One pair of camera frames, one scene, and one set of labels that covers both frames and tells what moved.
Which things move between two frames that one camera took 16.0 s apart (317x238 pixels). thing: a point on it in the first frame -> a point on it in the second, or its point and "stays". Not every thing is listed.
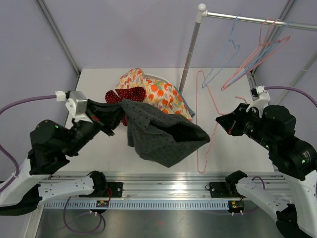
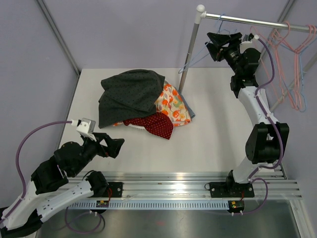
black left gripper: [107, 115] -> [114, 145]
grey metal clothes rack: [201, 13] stays
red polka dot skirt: [136, 93] -> [160, 124]
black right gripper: [231, 122] -> [234, 40]
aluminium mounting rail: [168, 187] stays
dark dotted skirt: [157, 136] -> [127, 93]
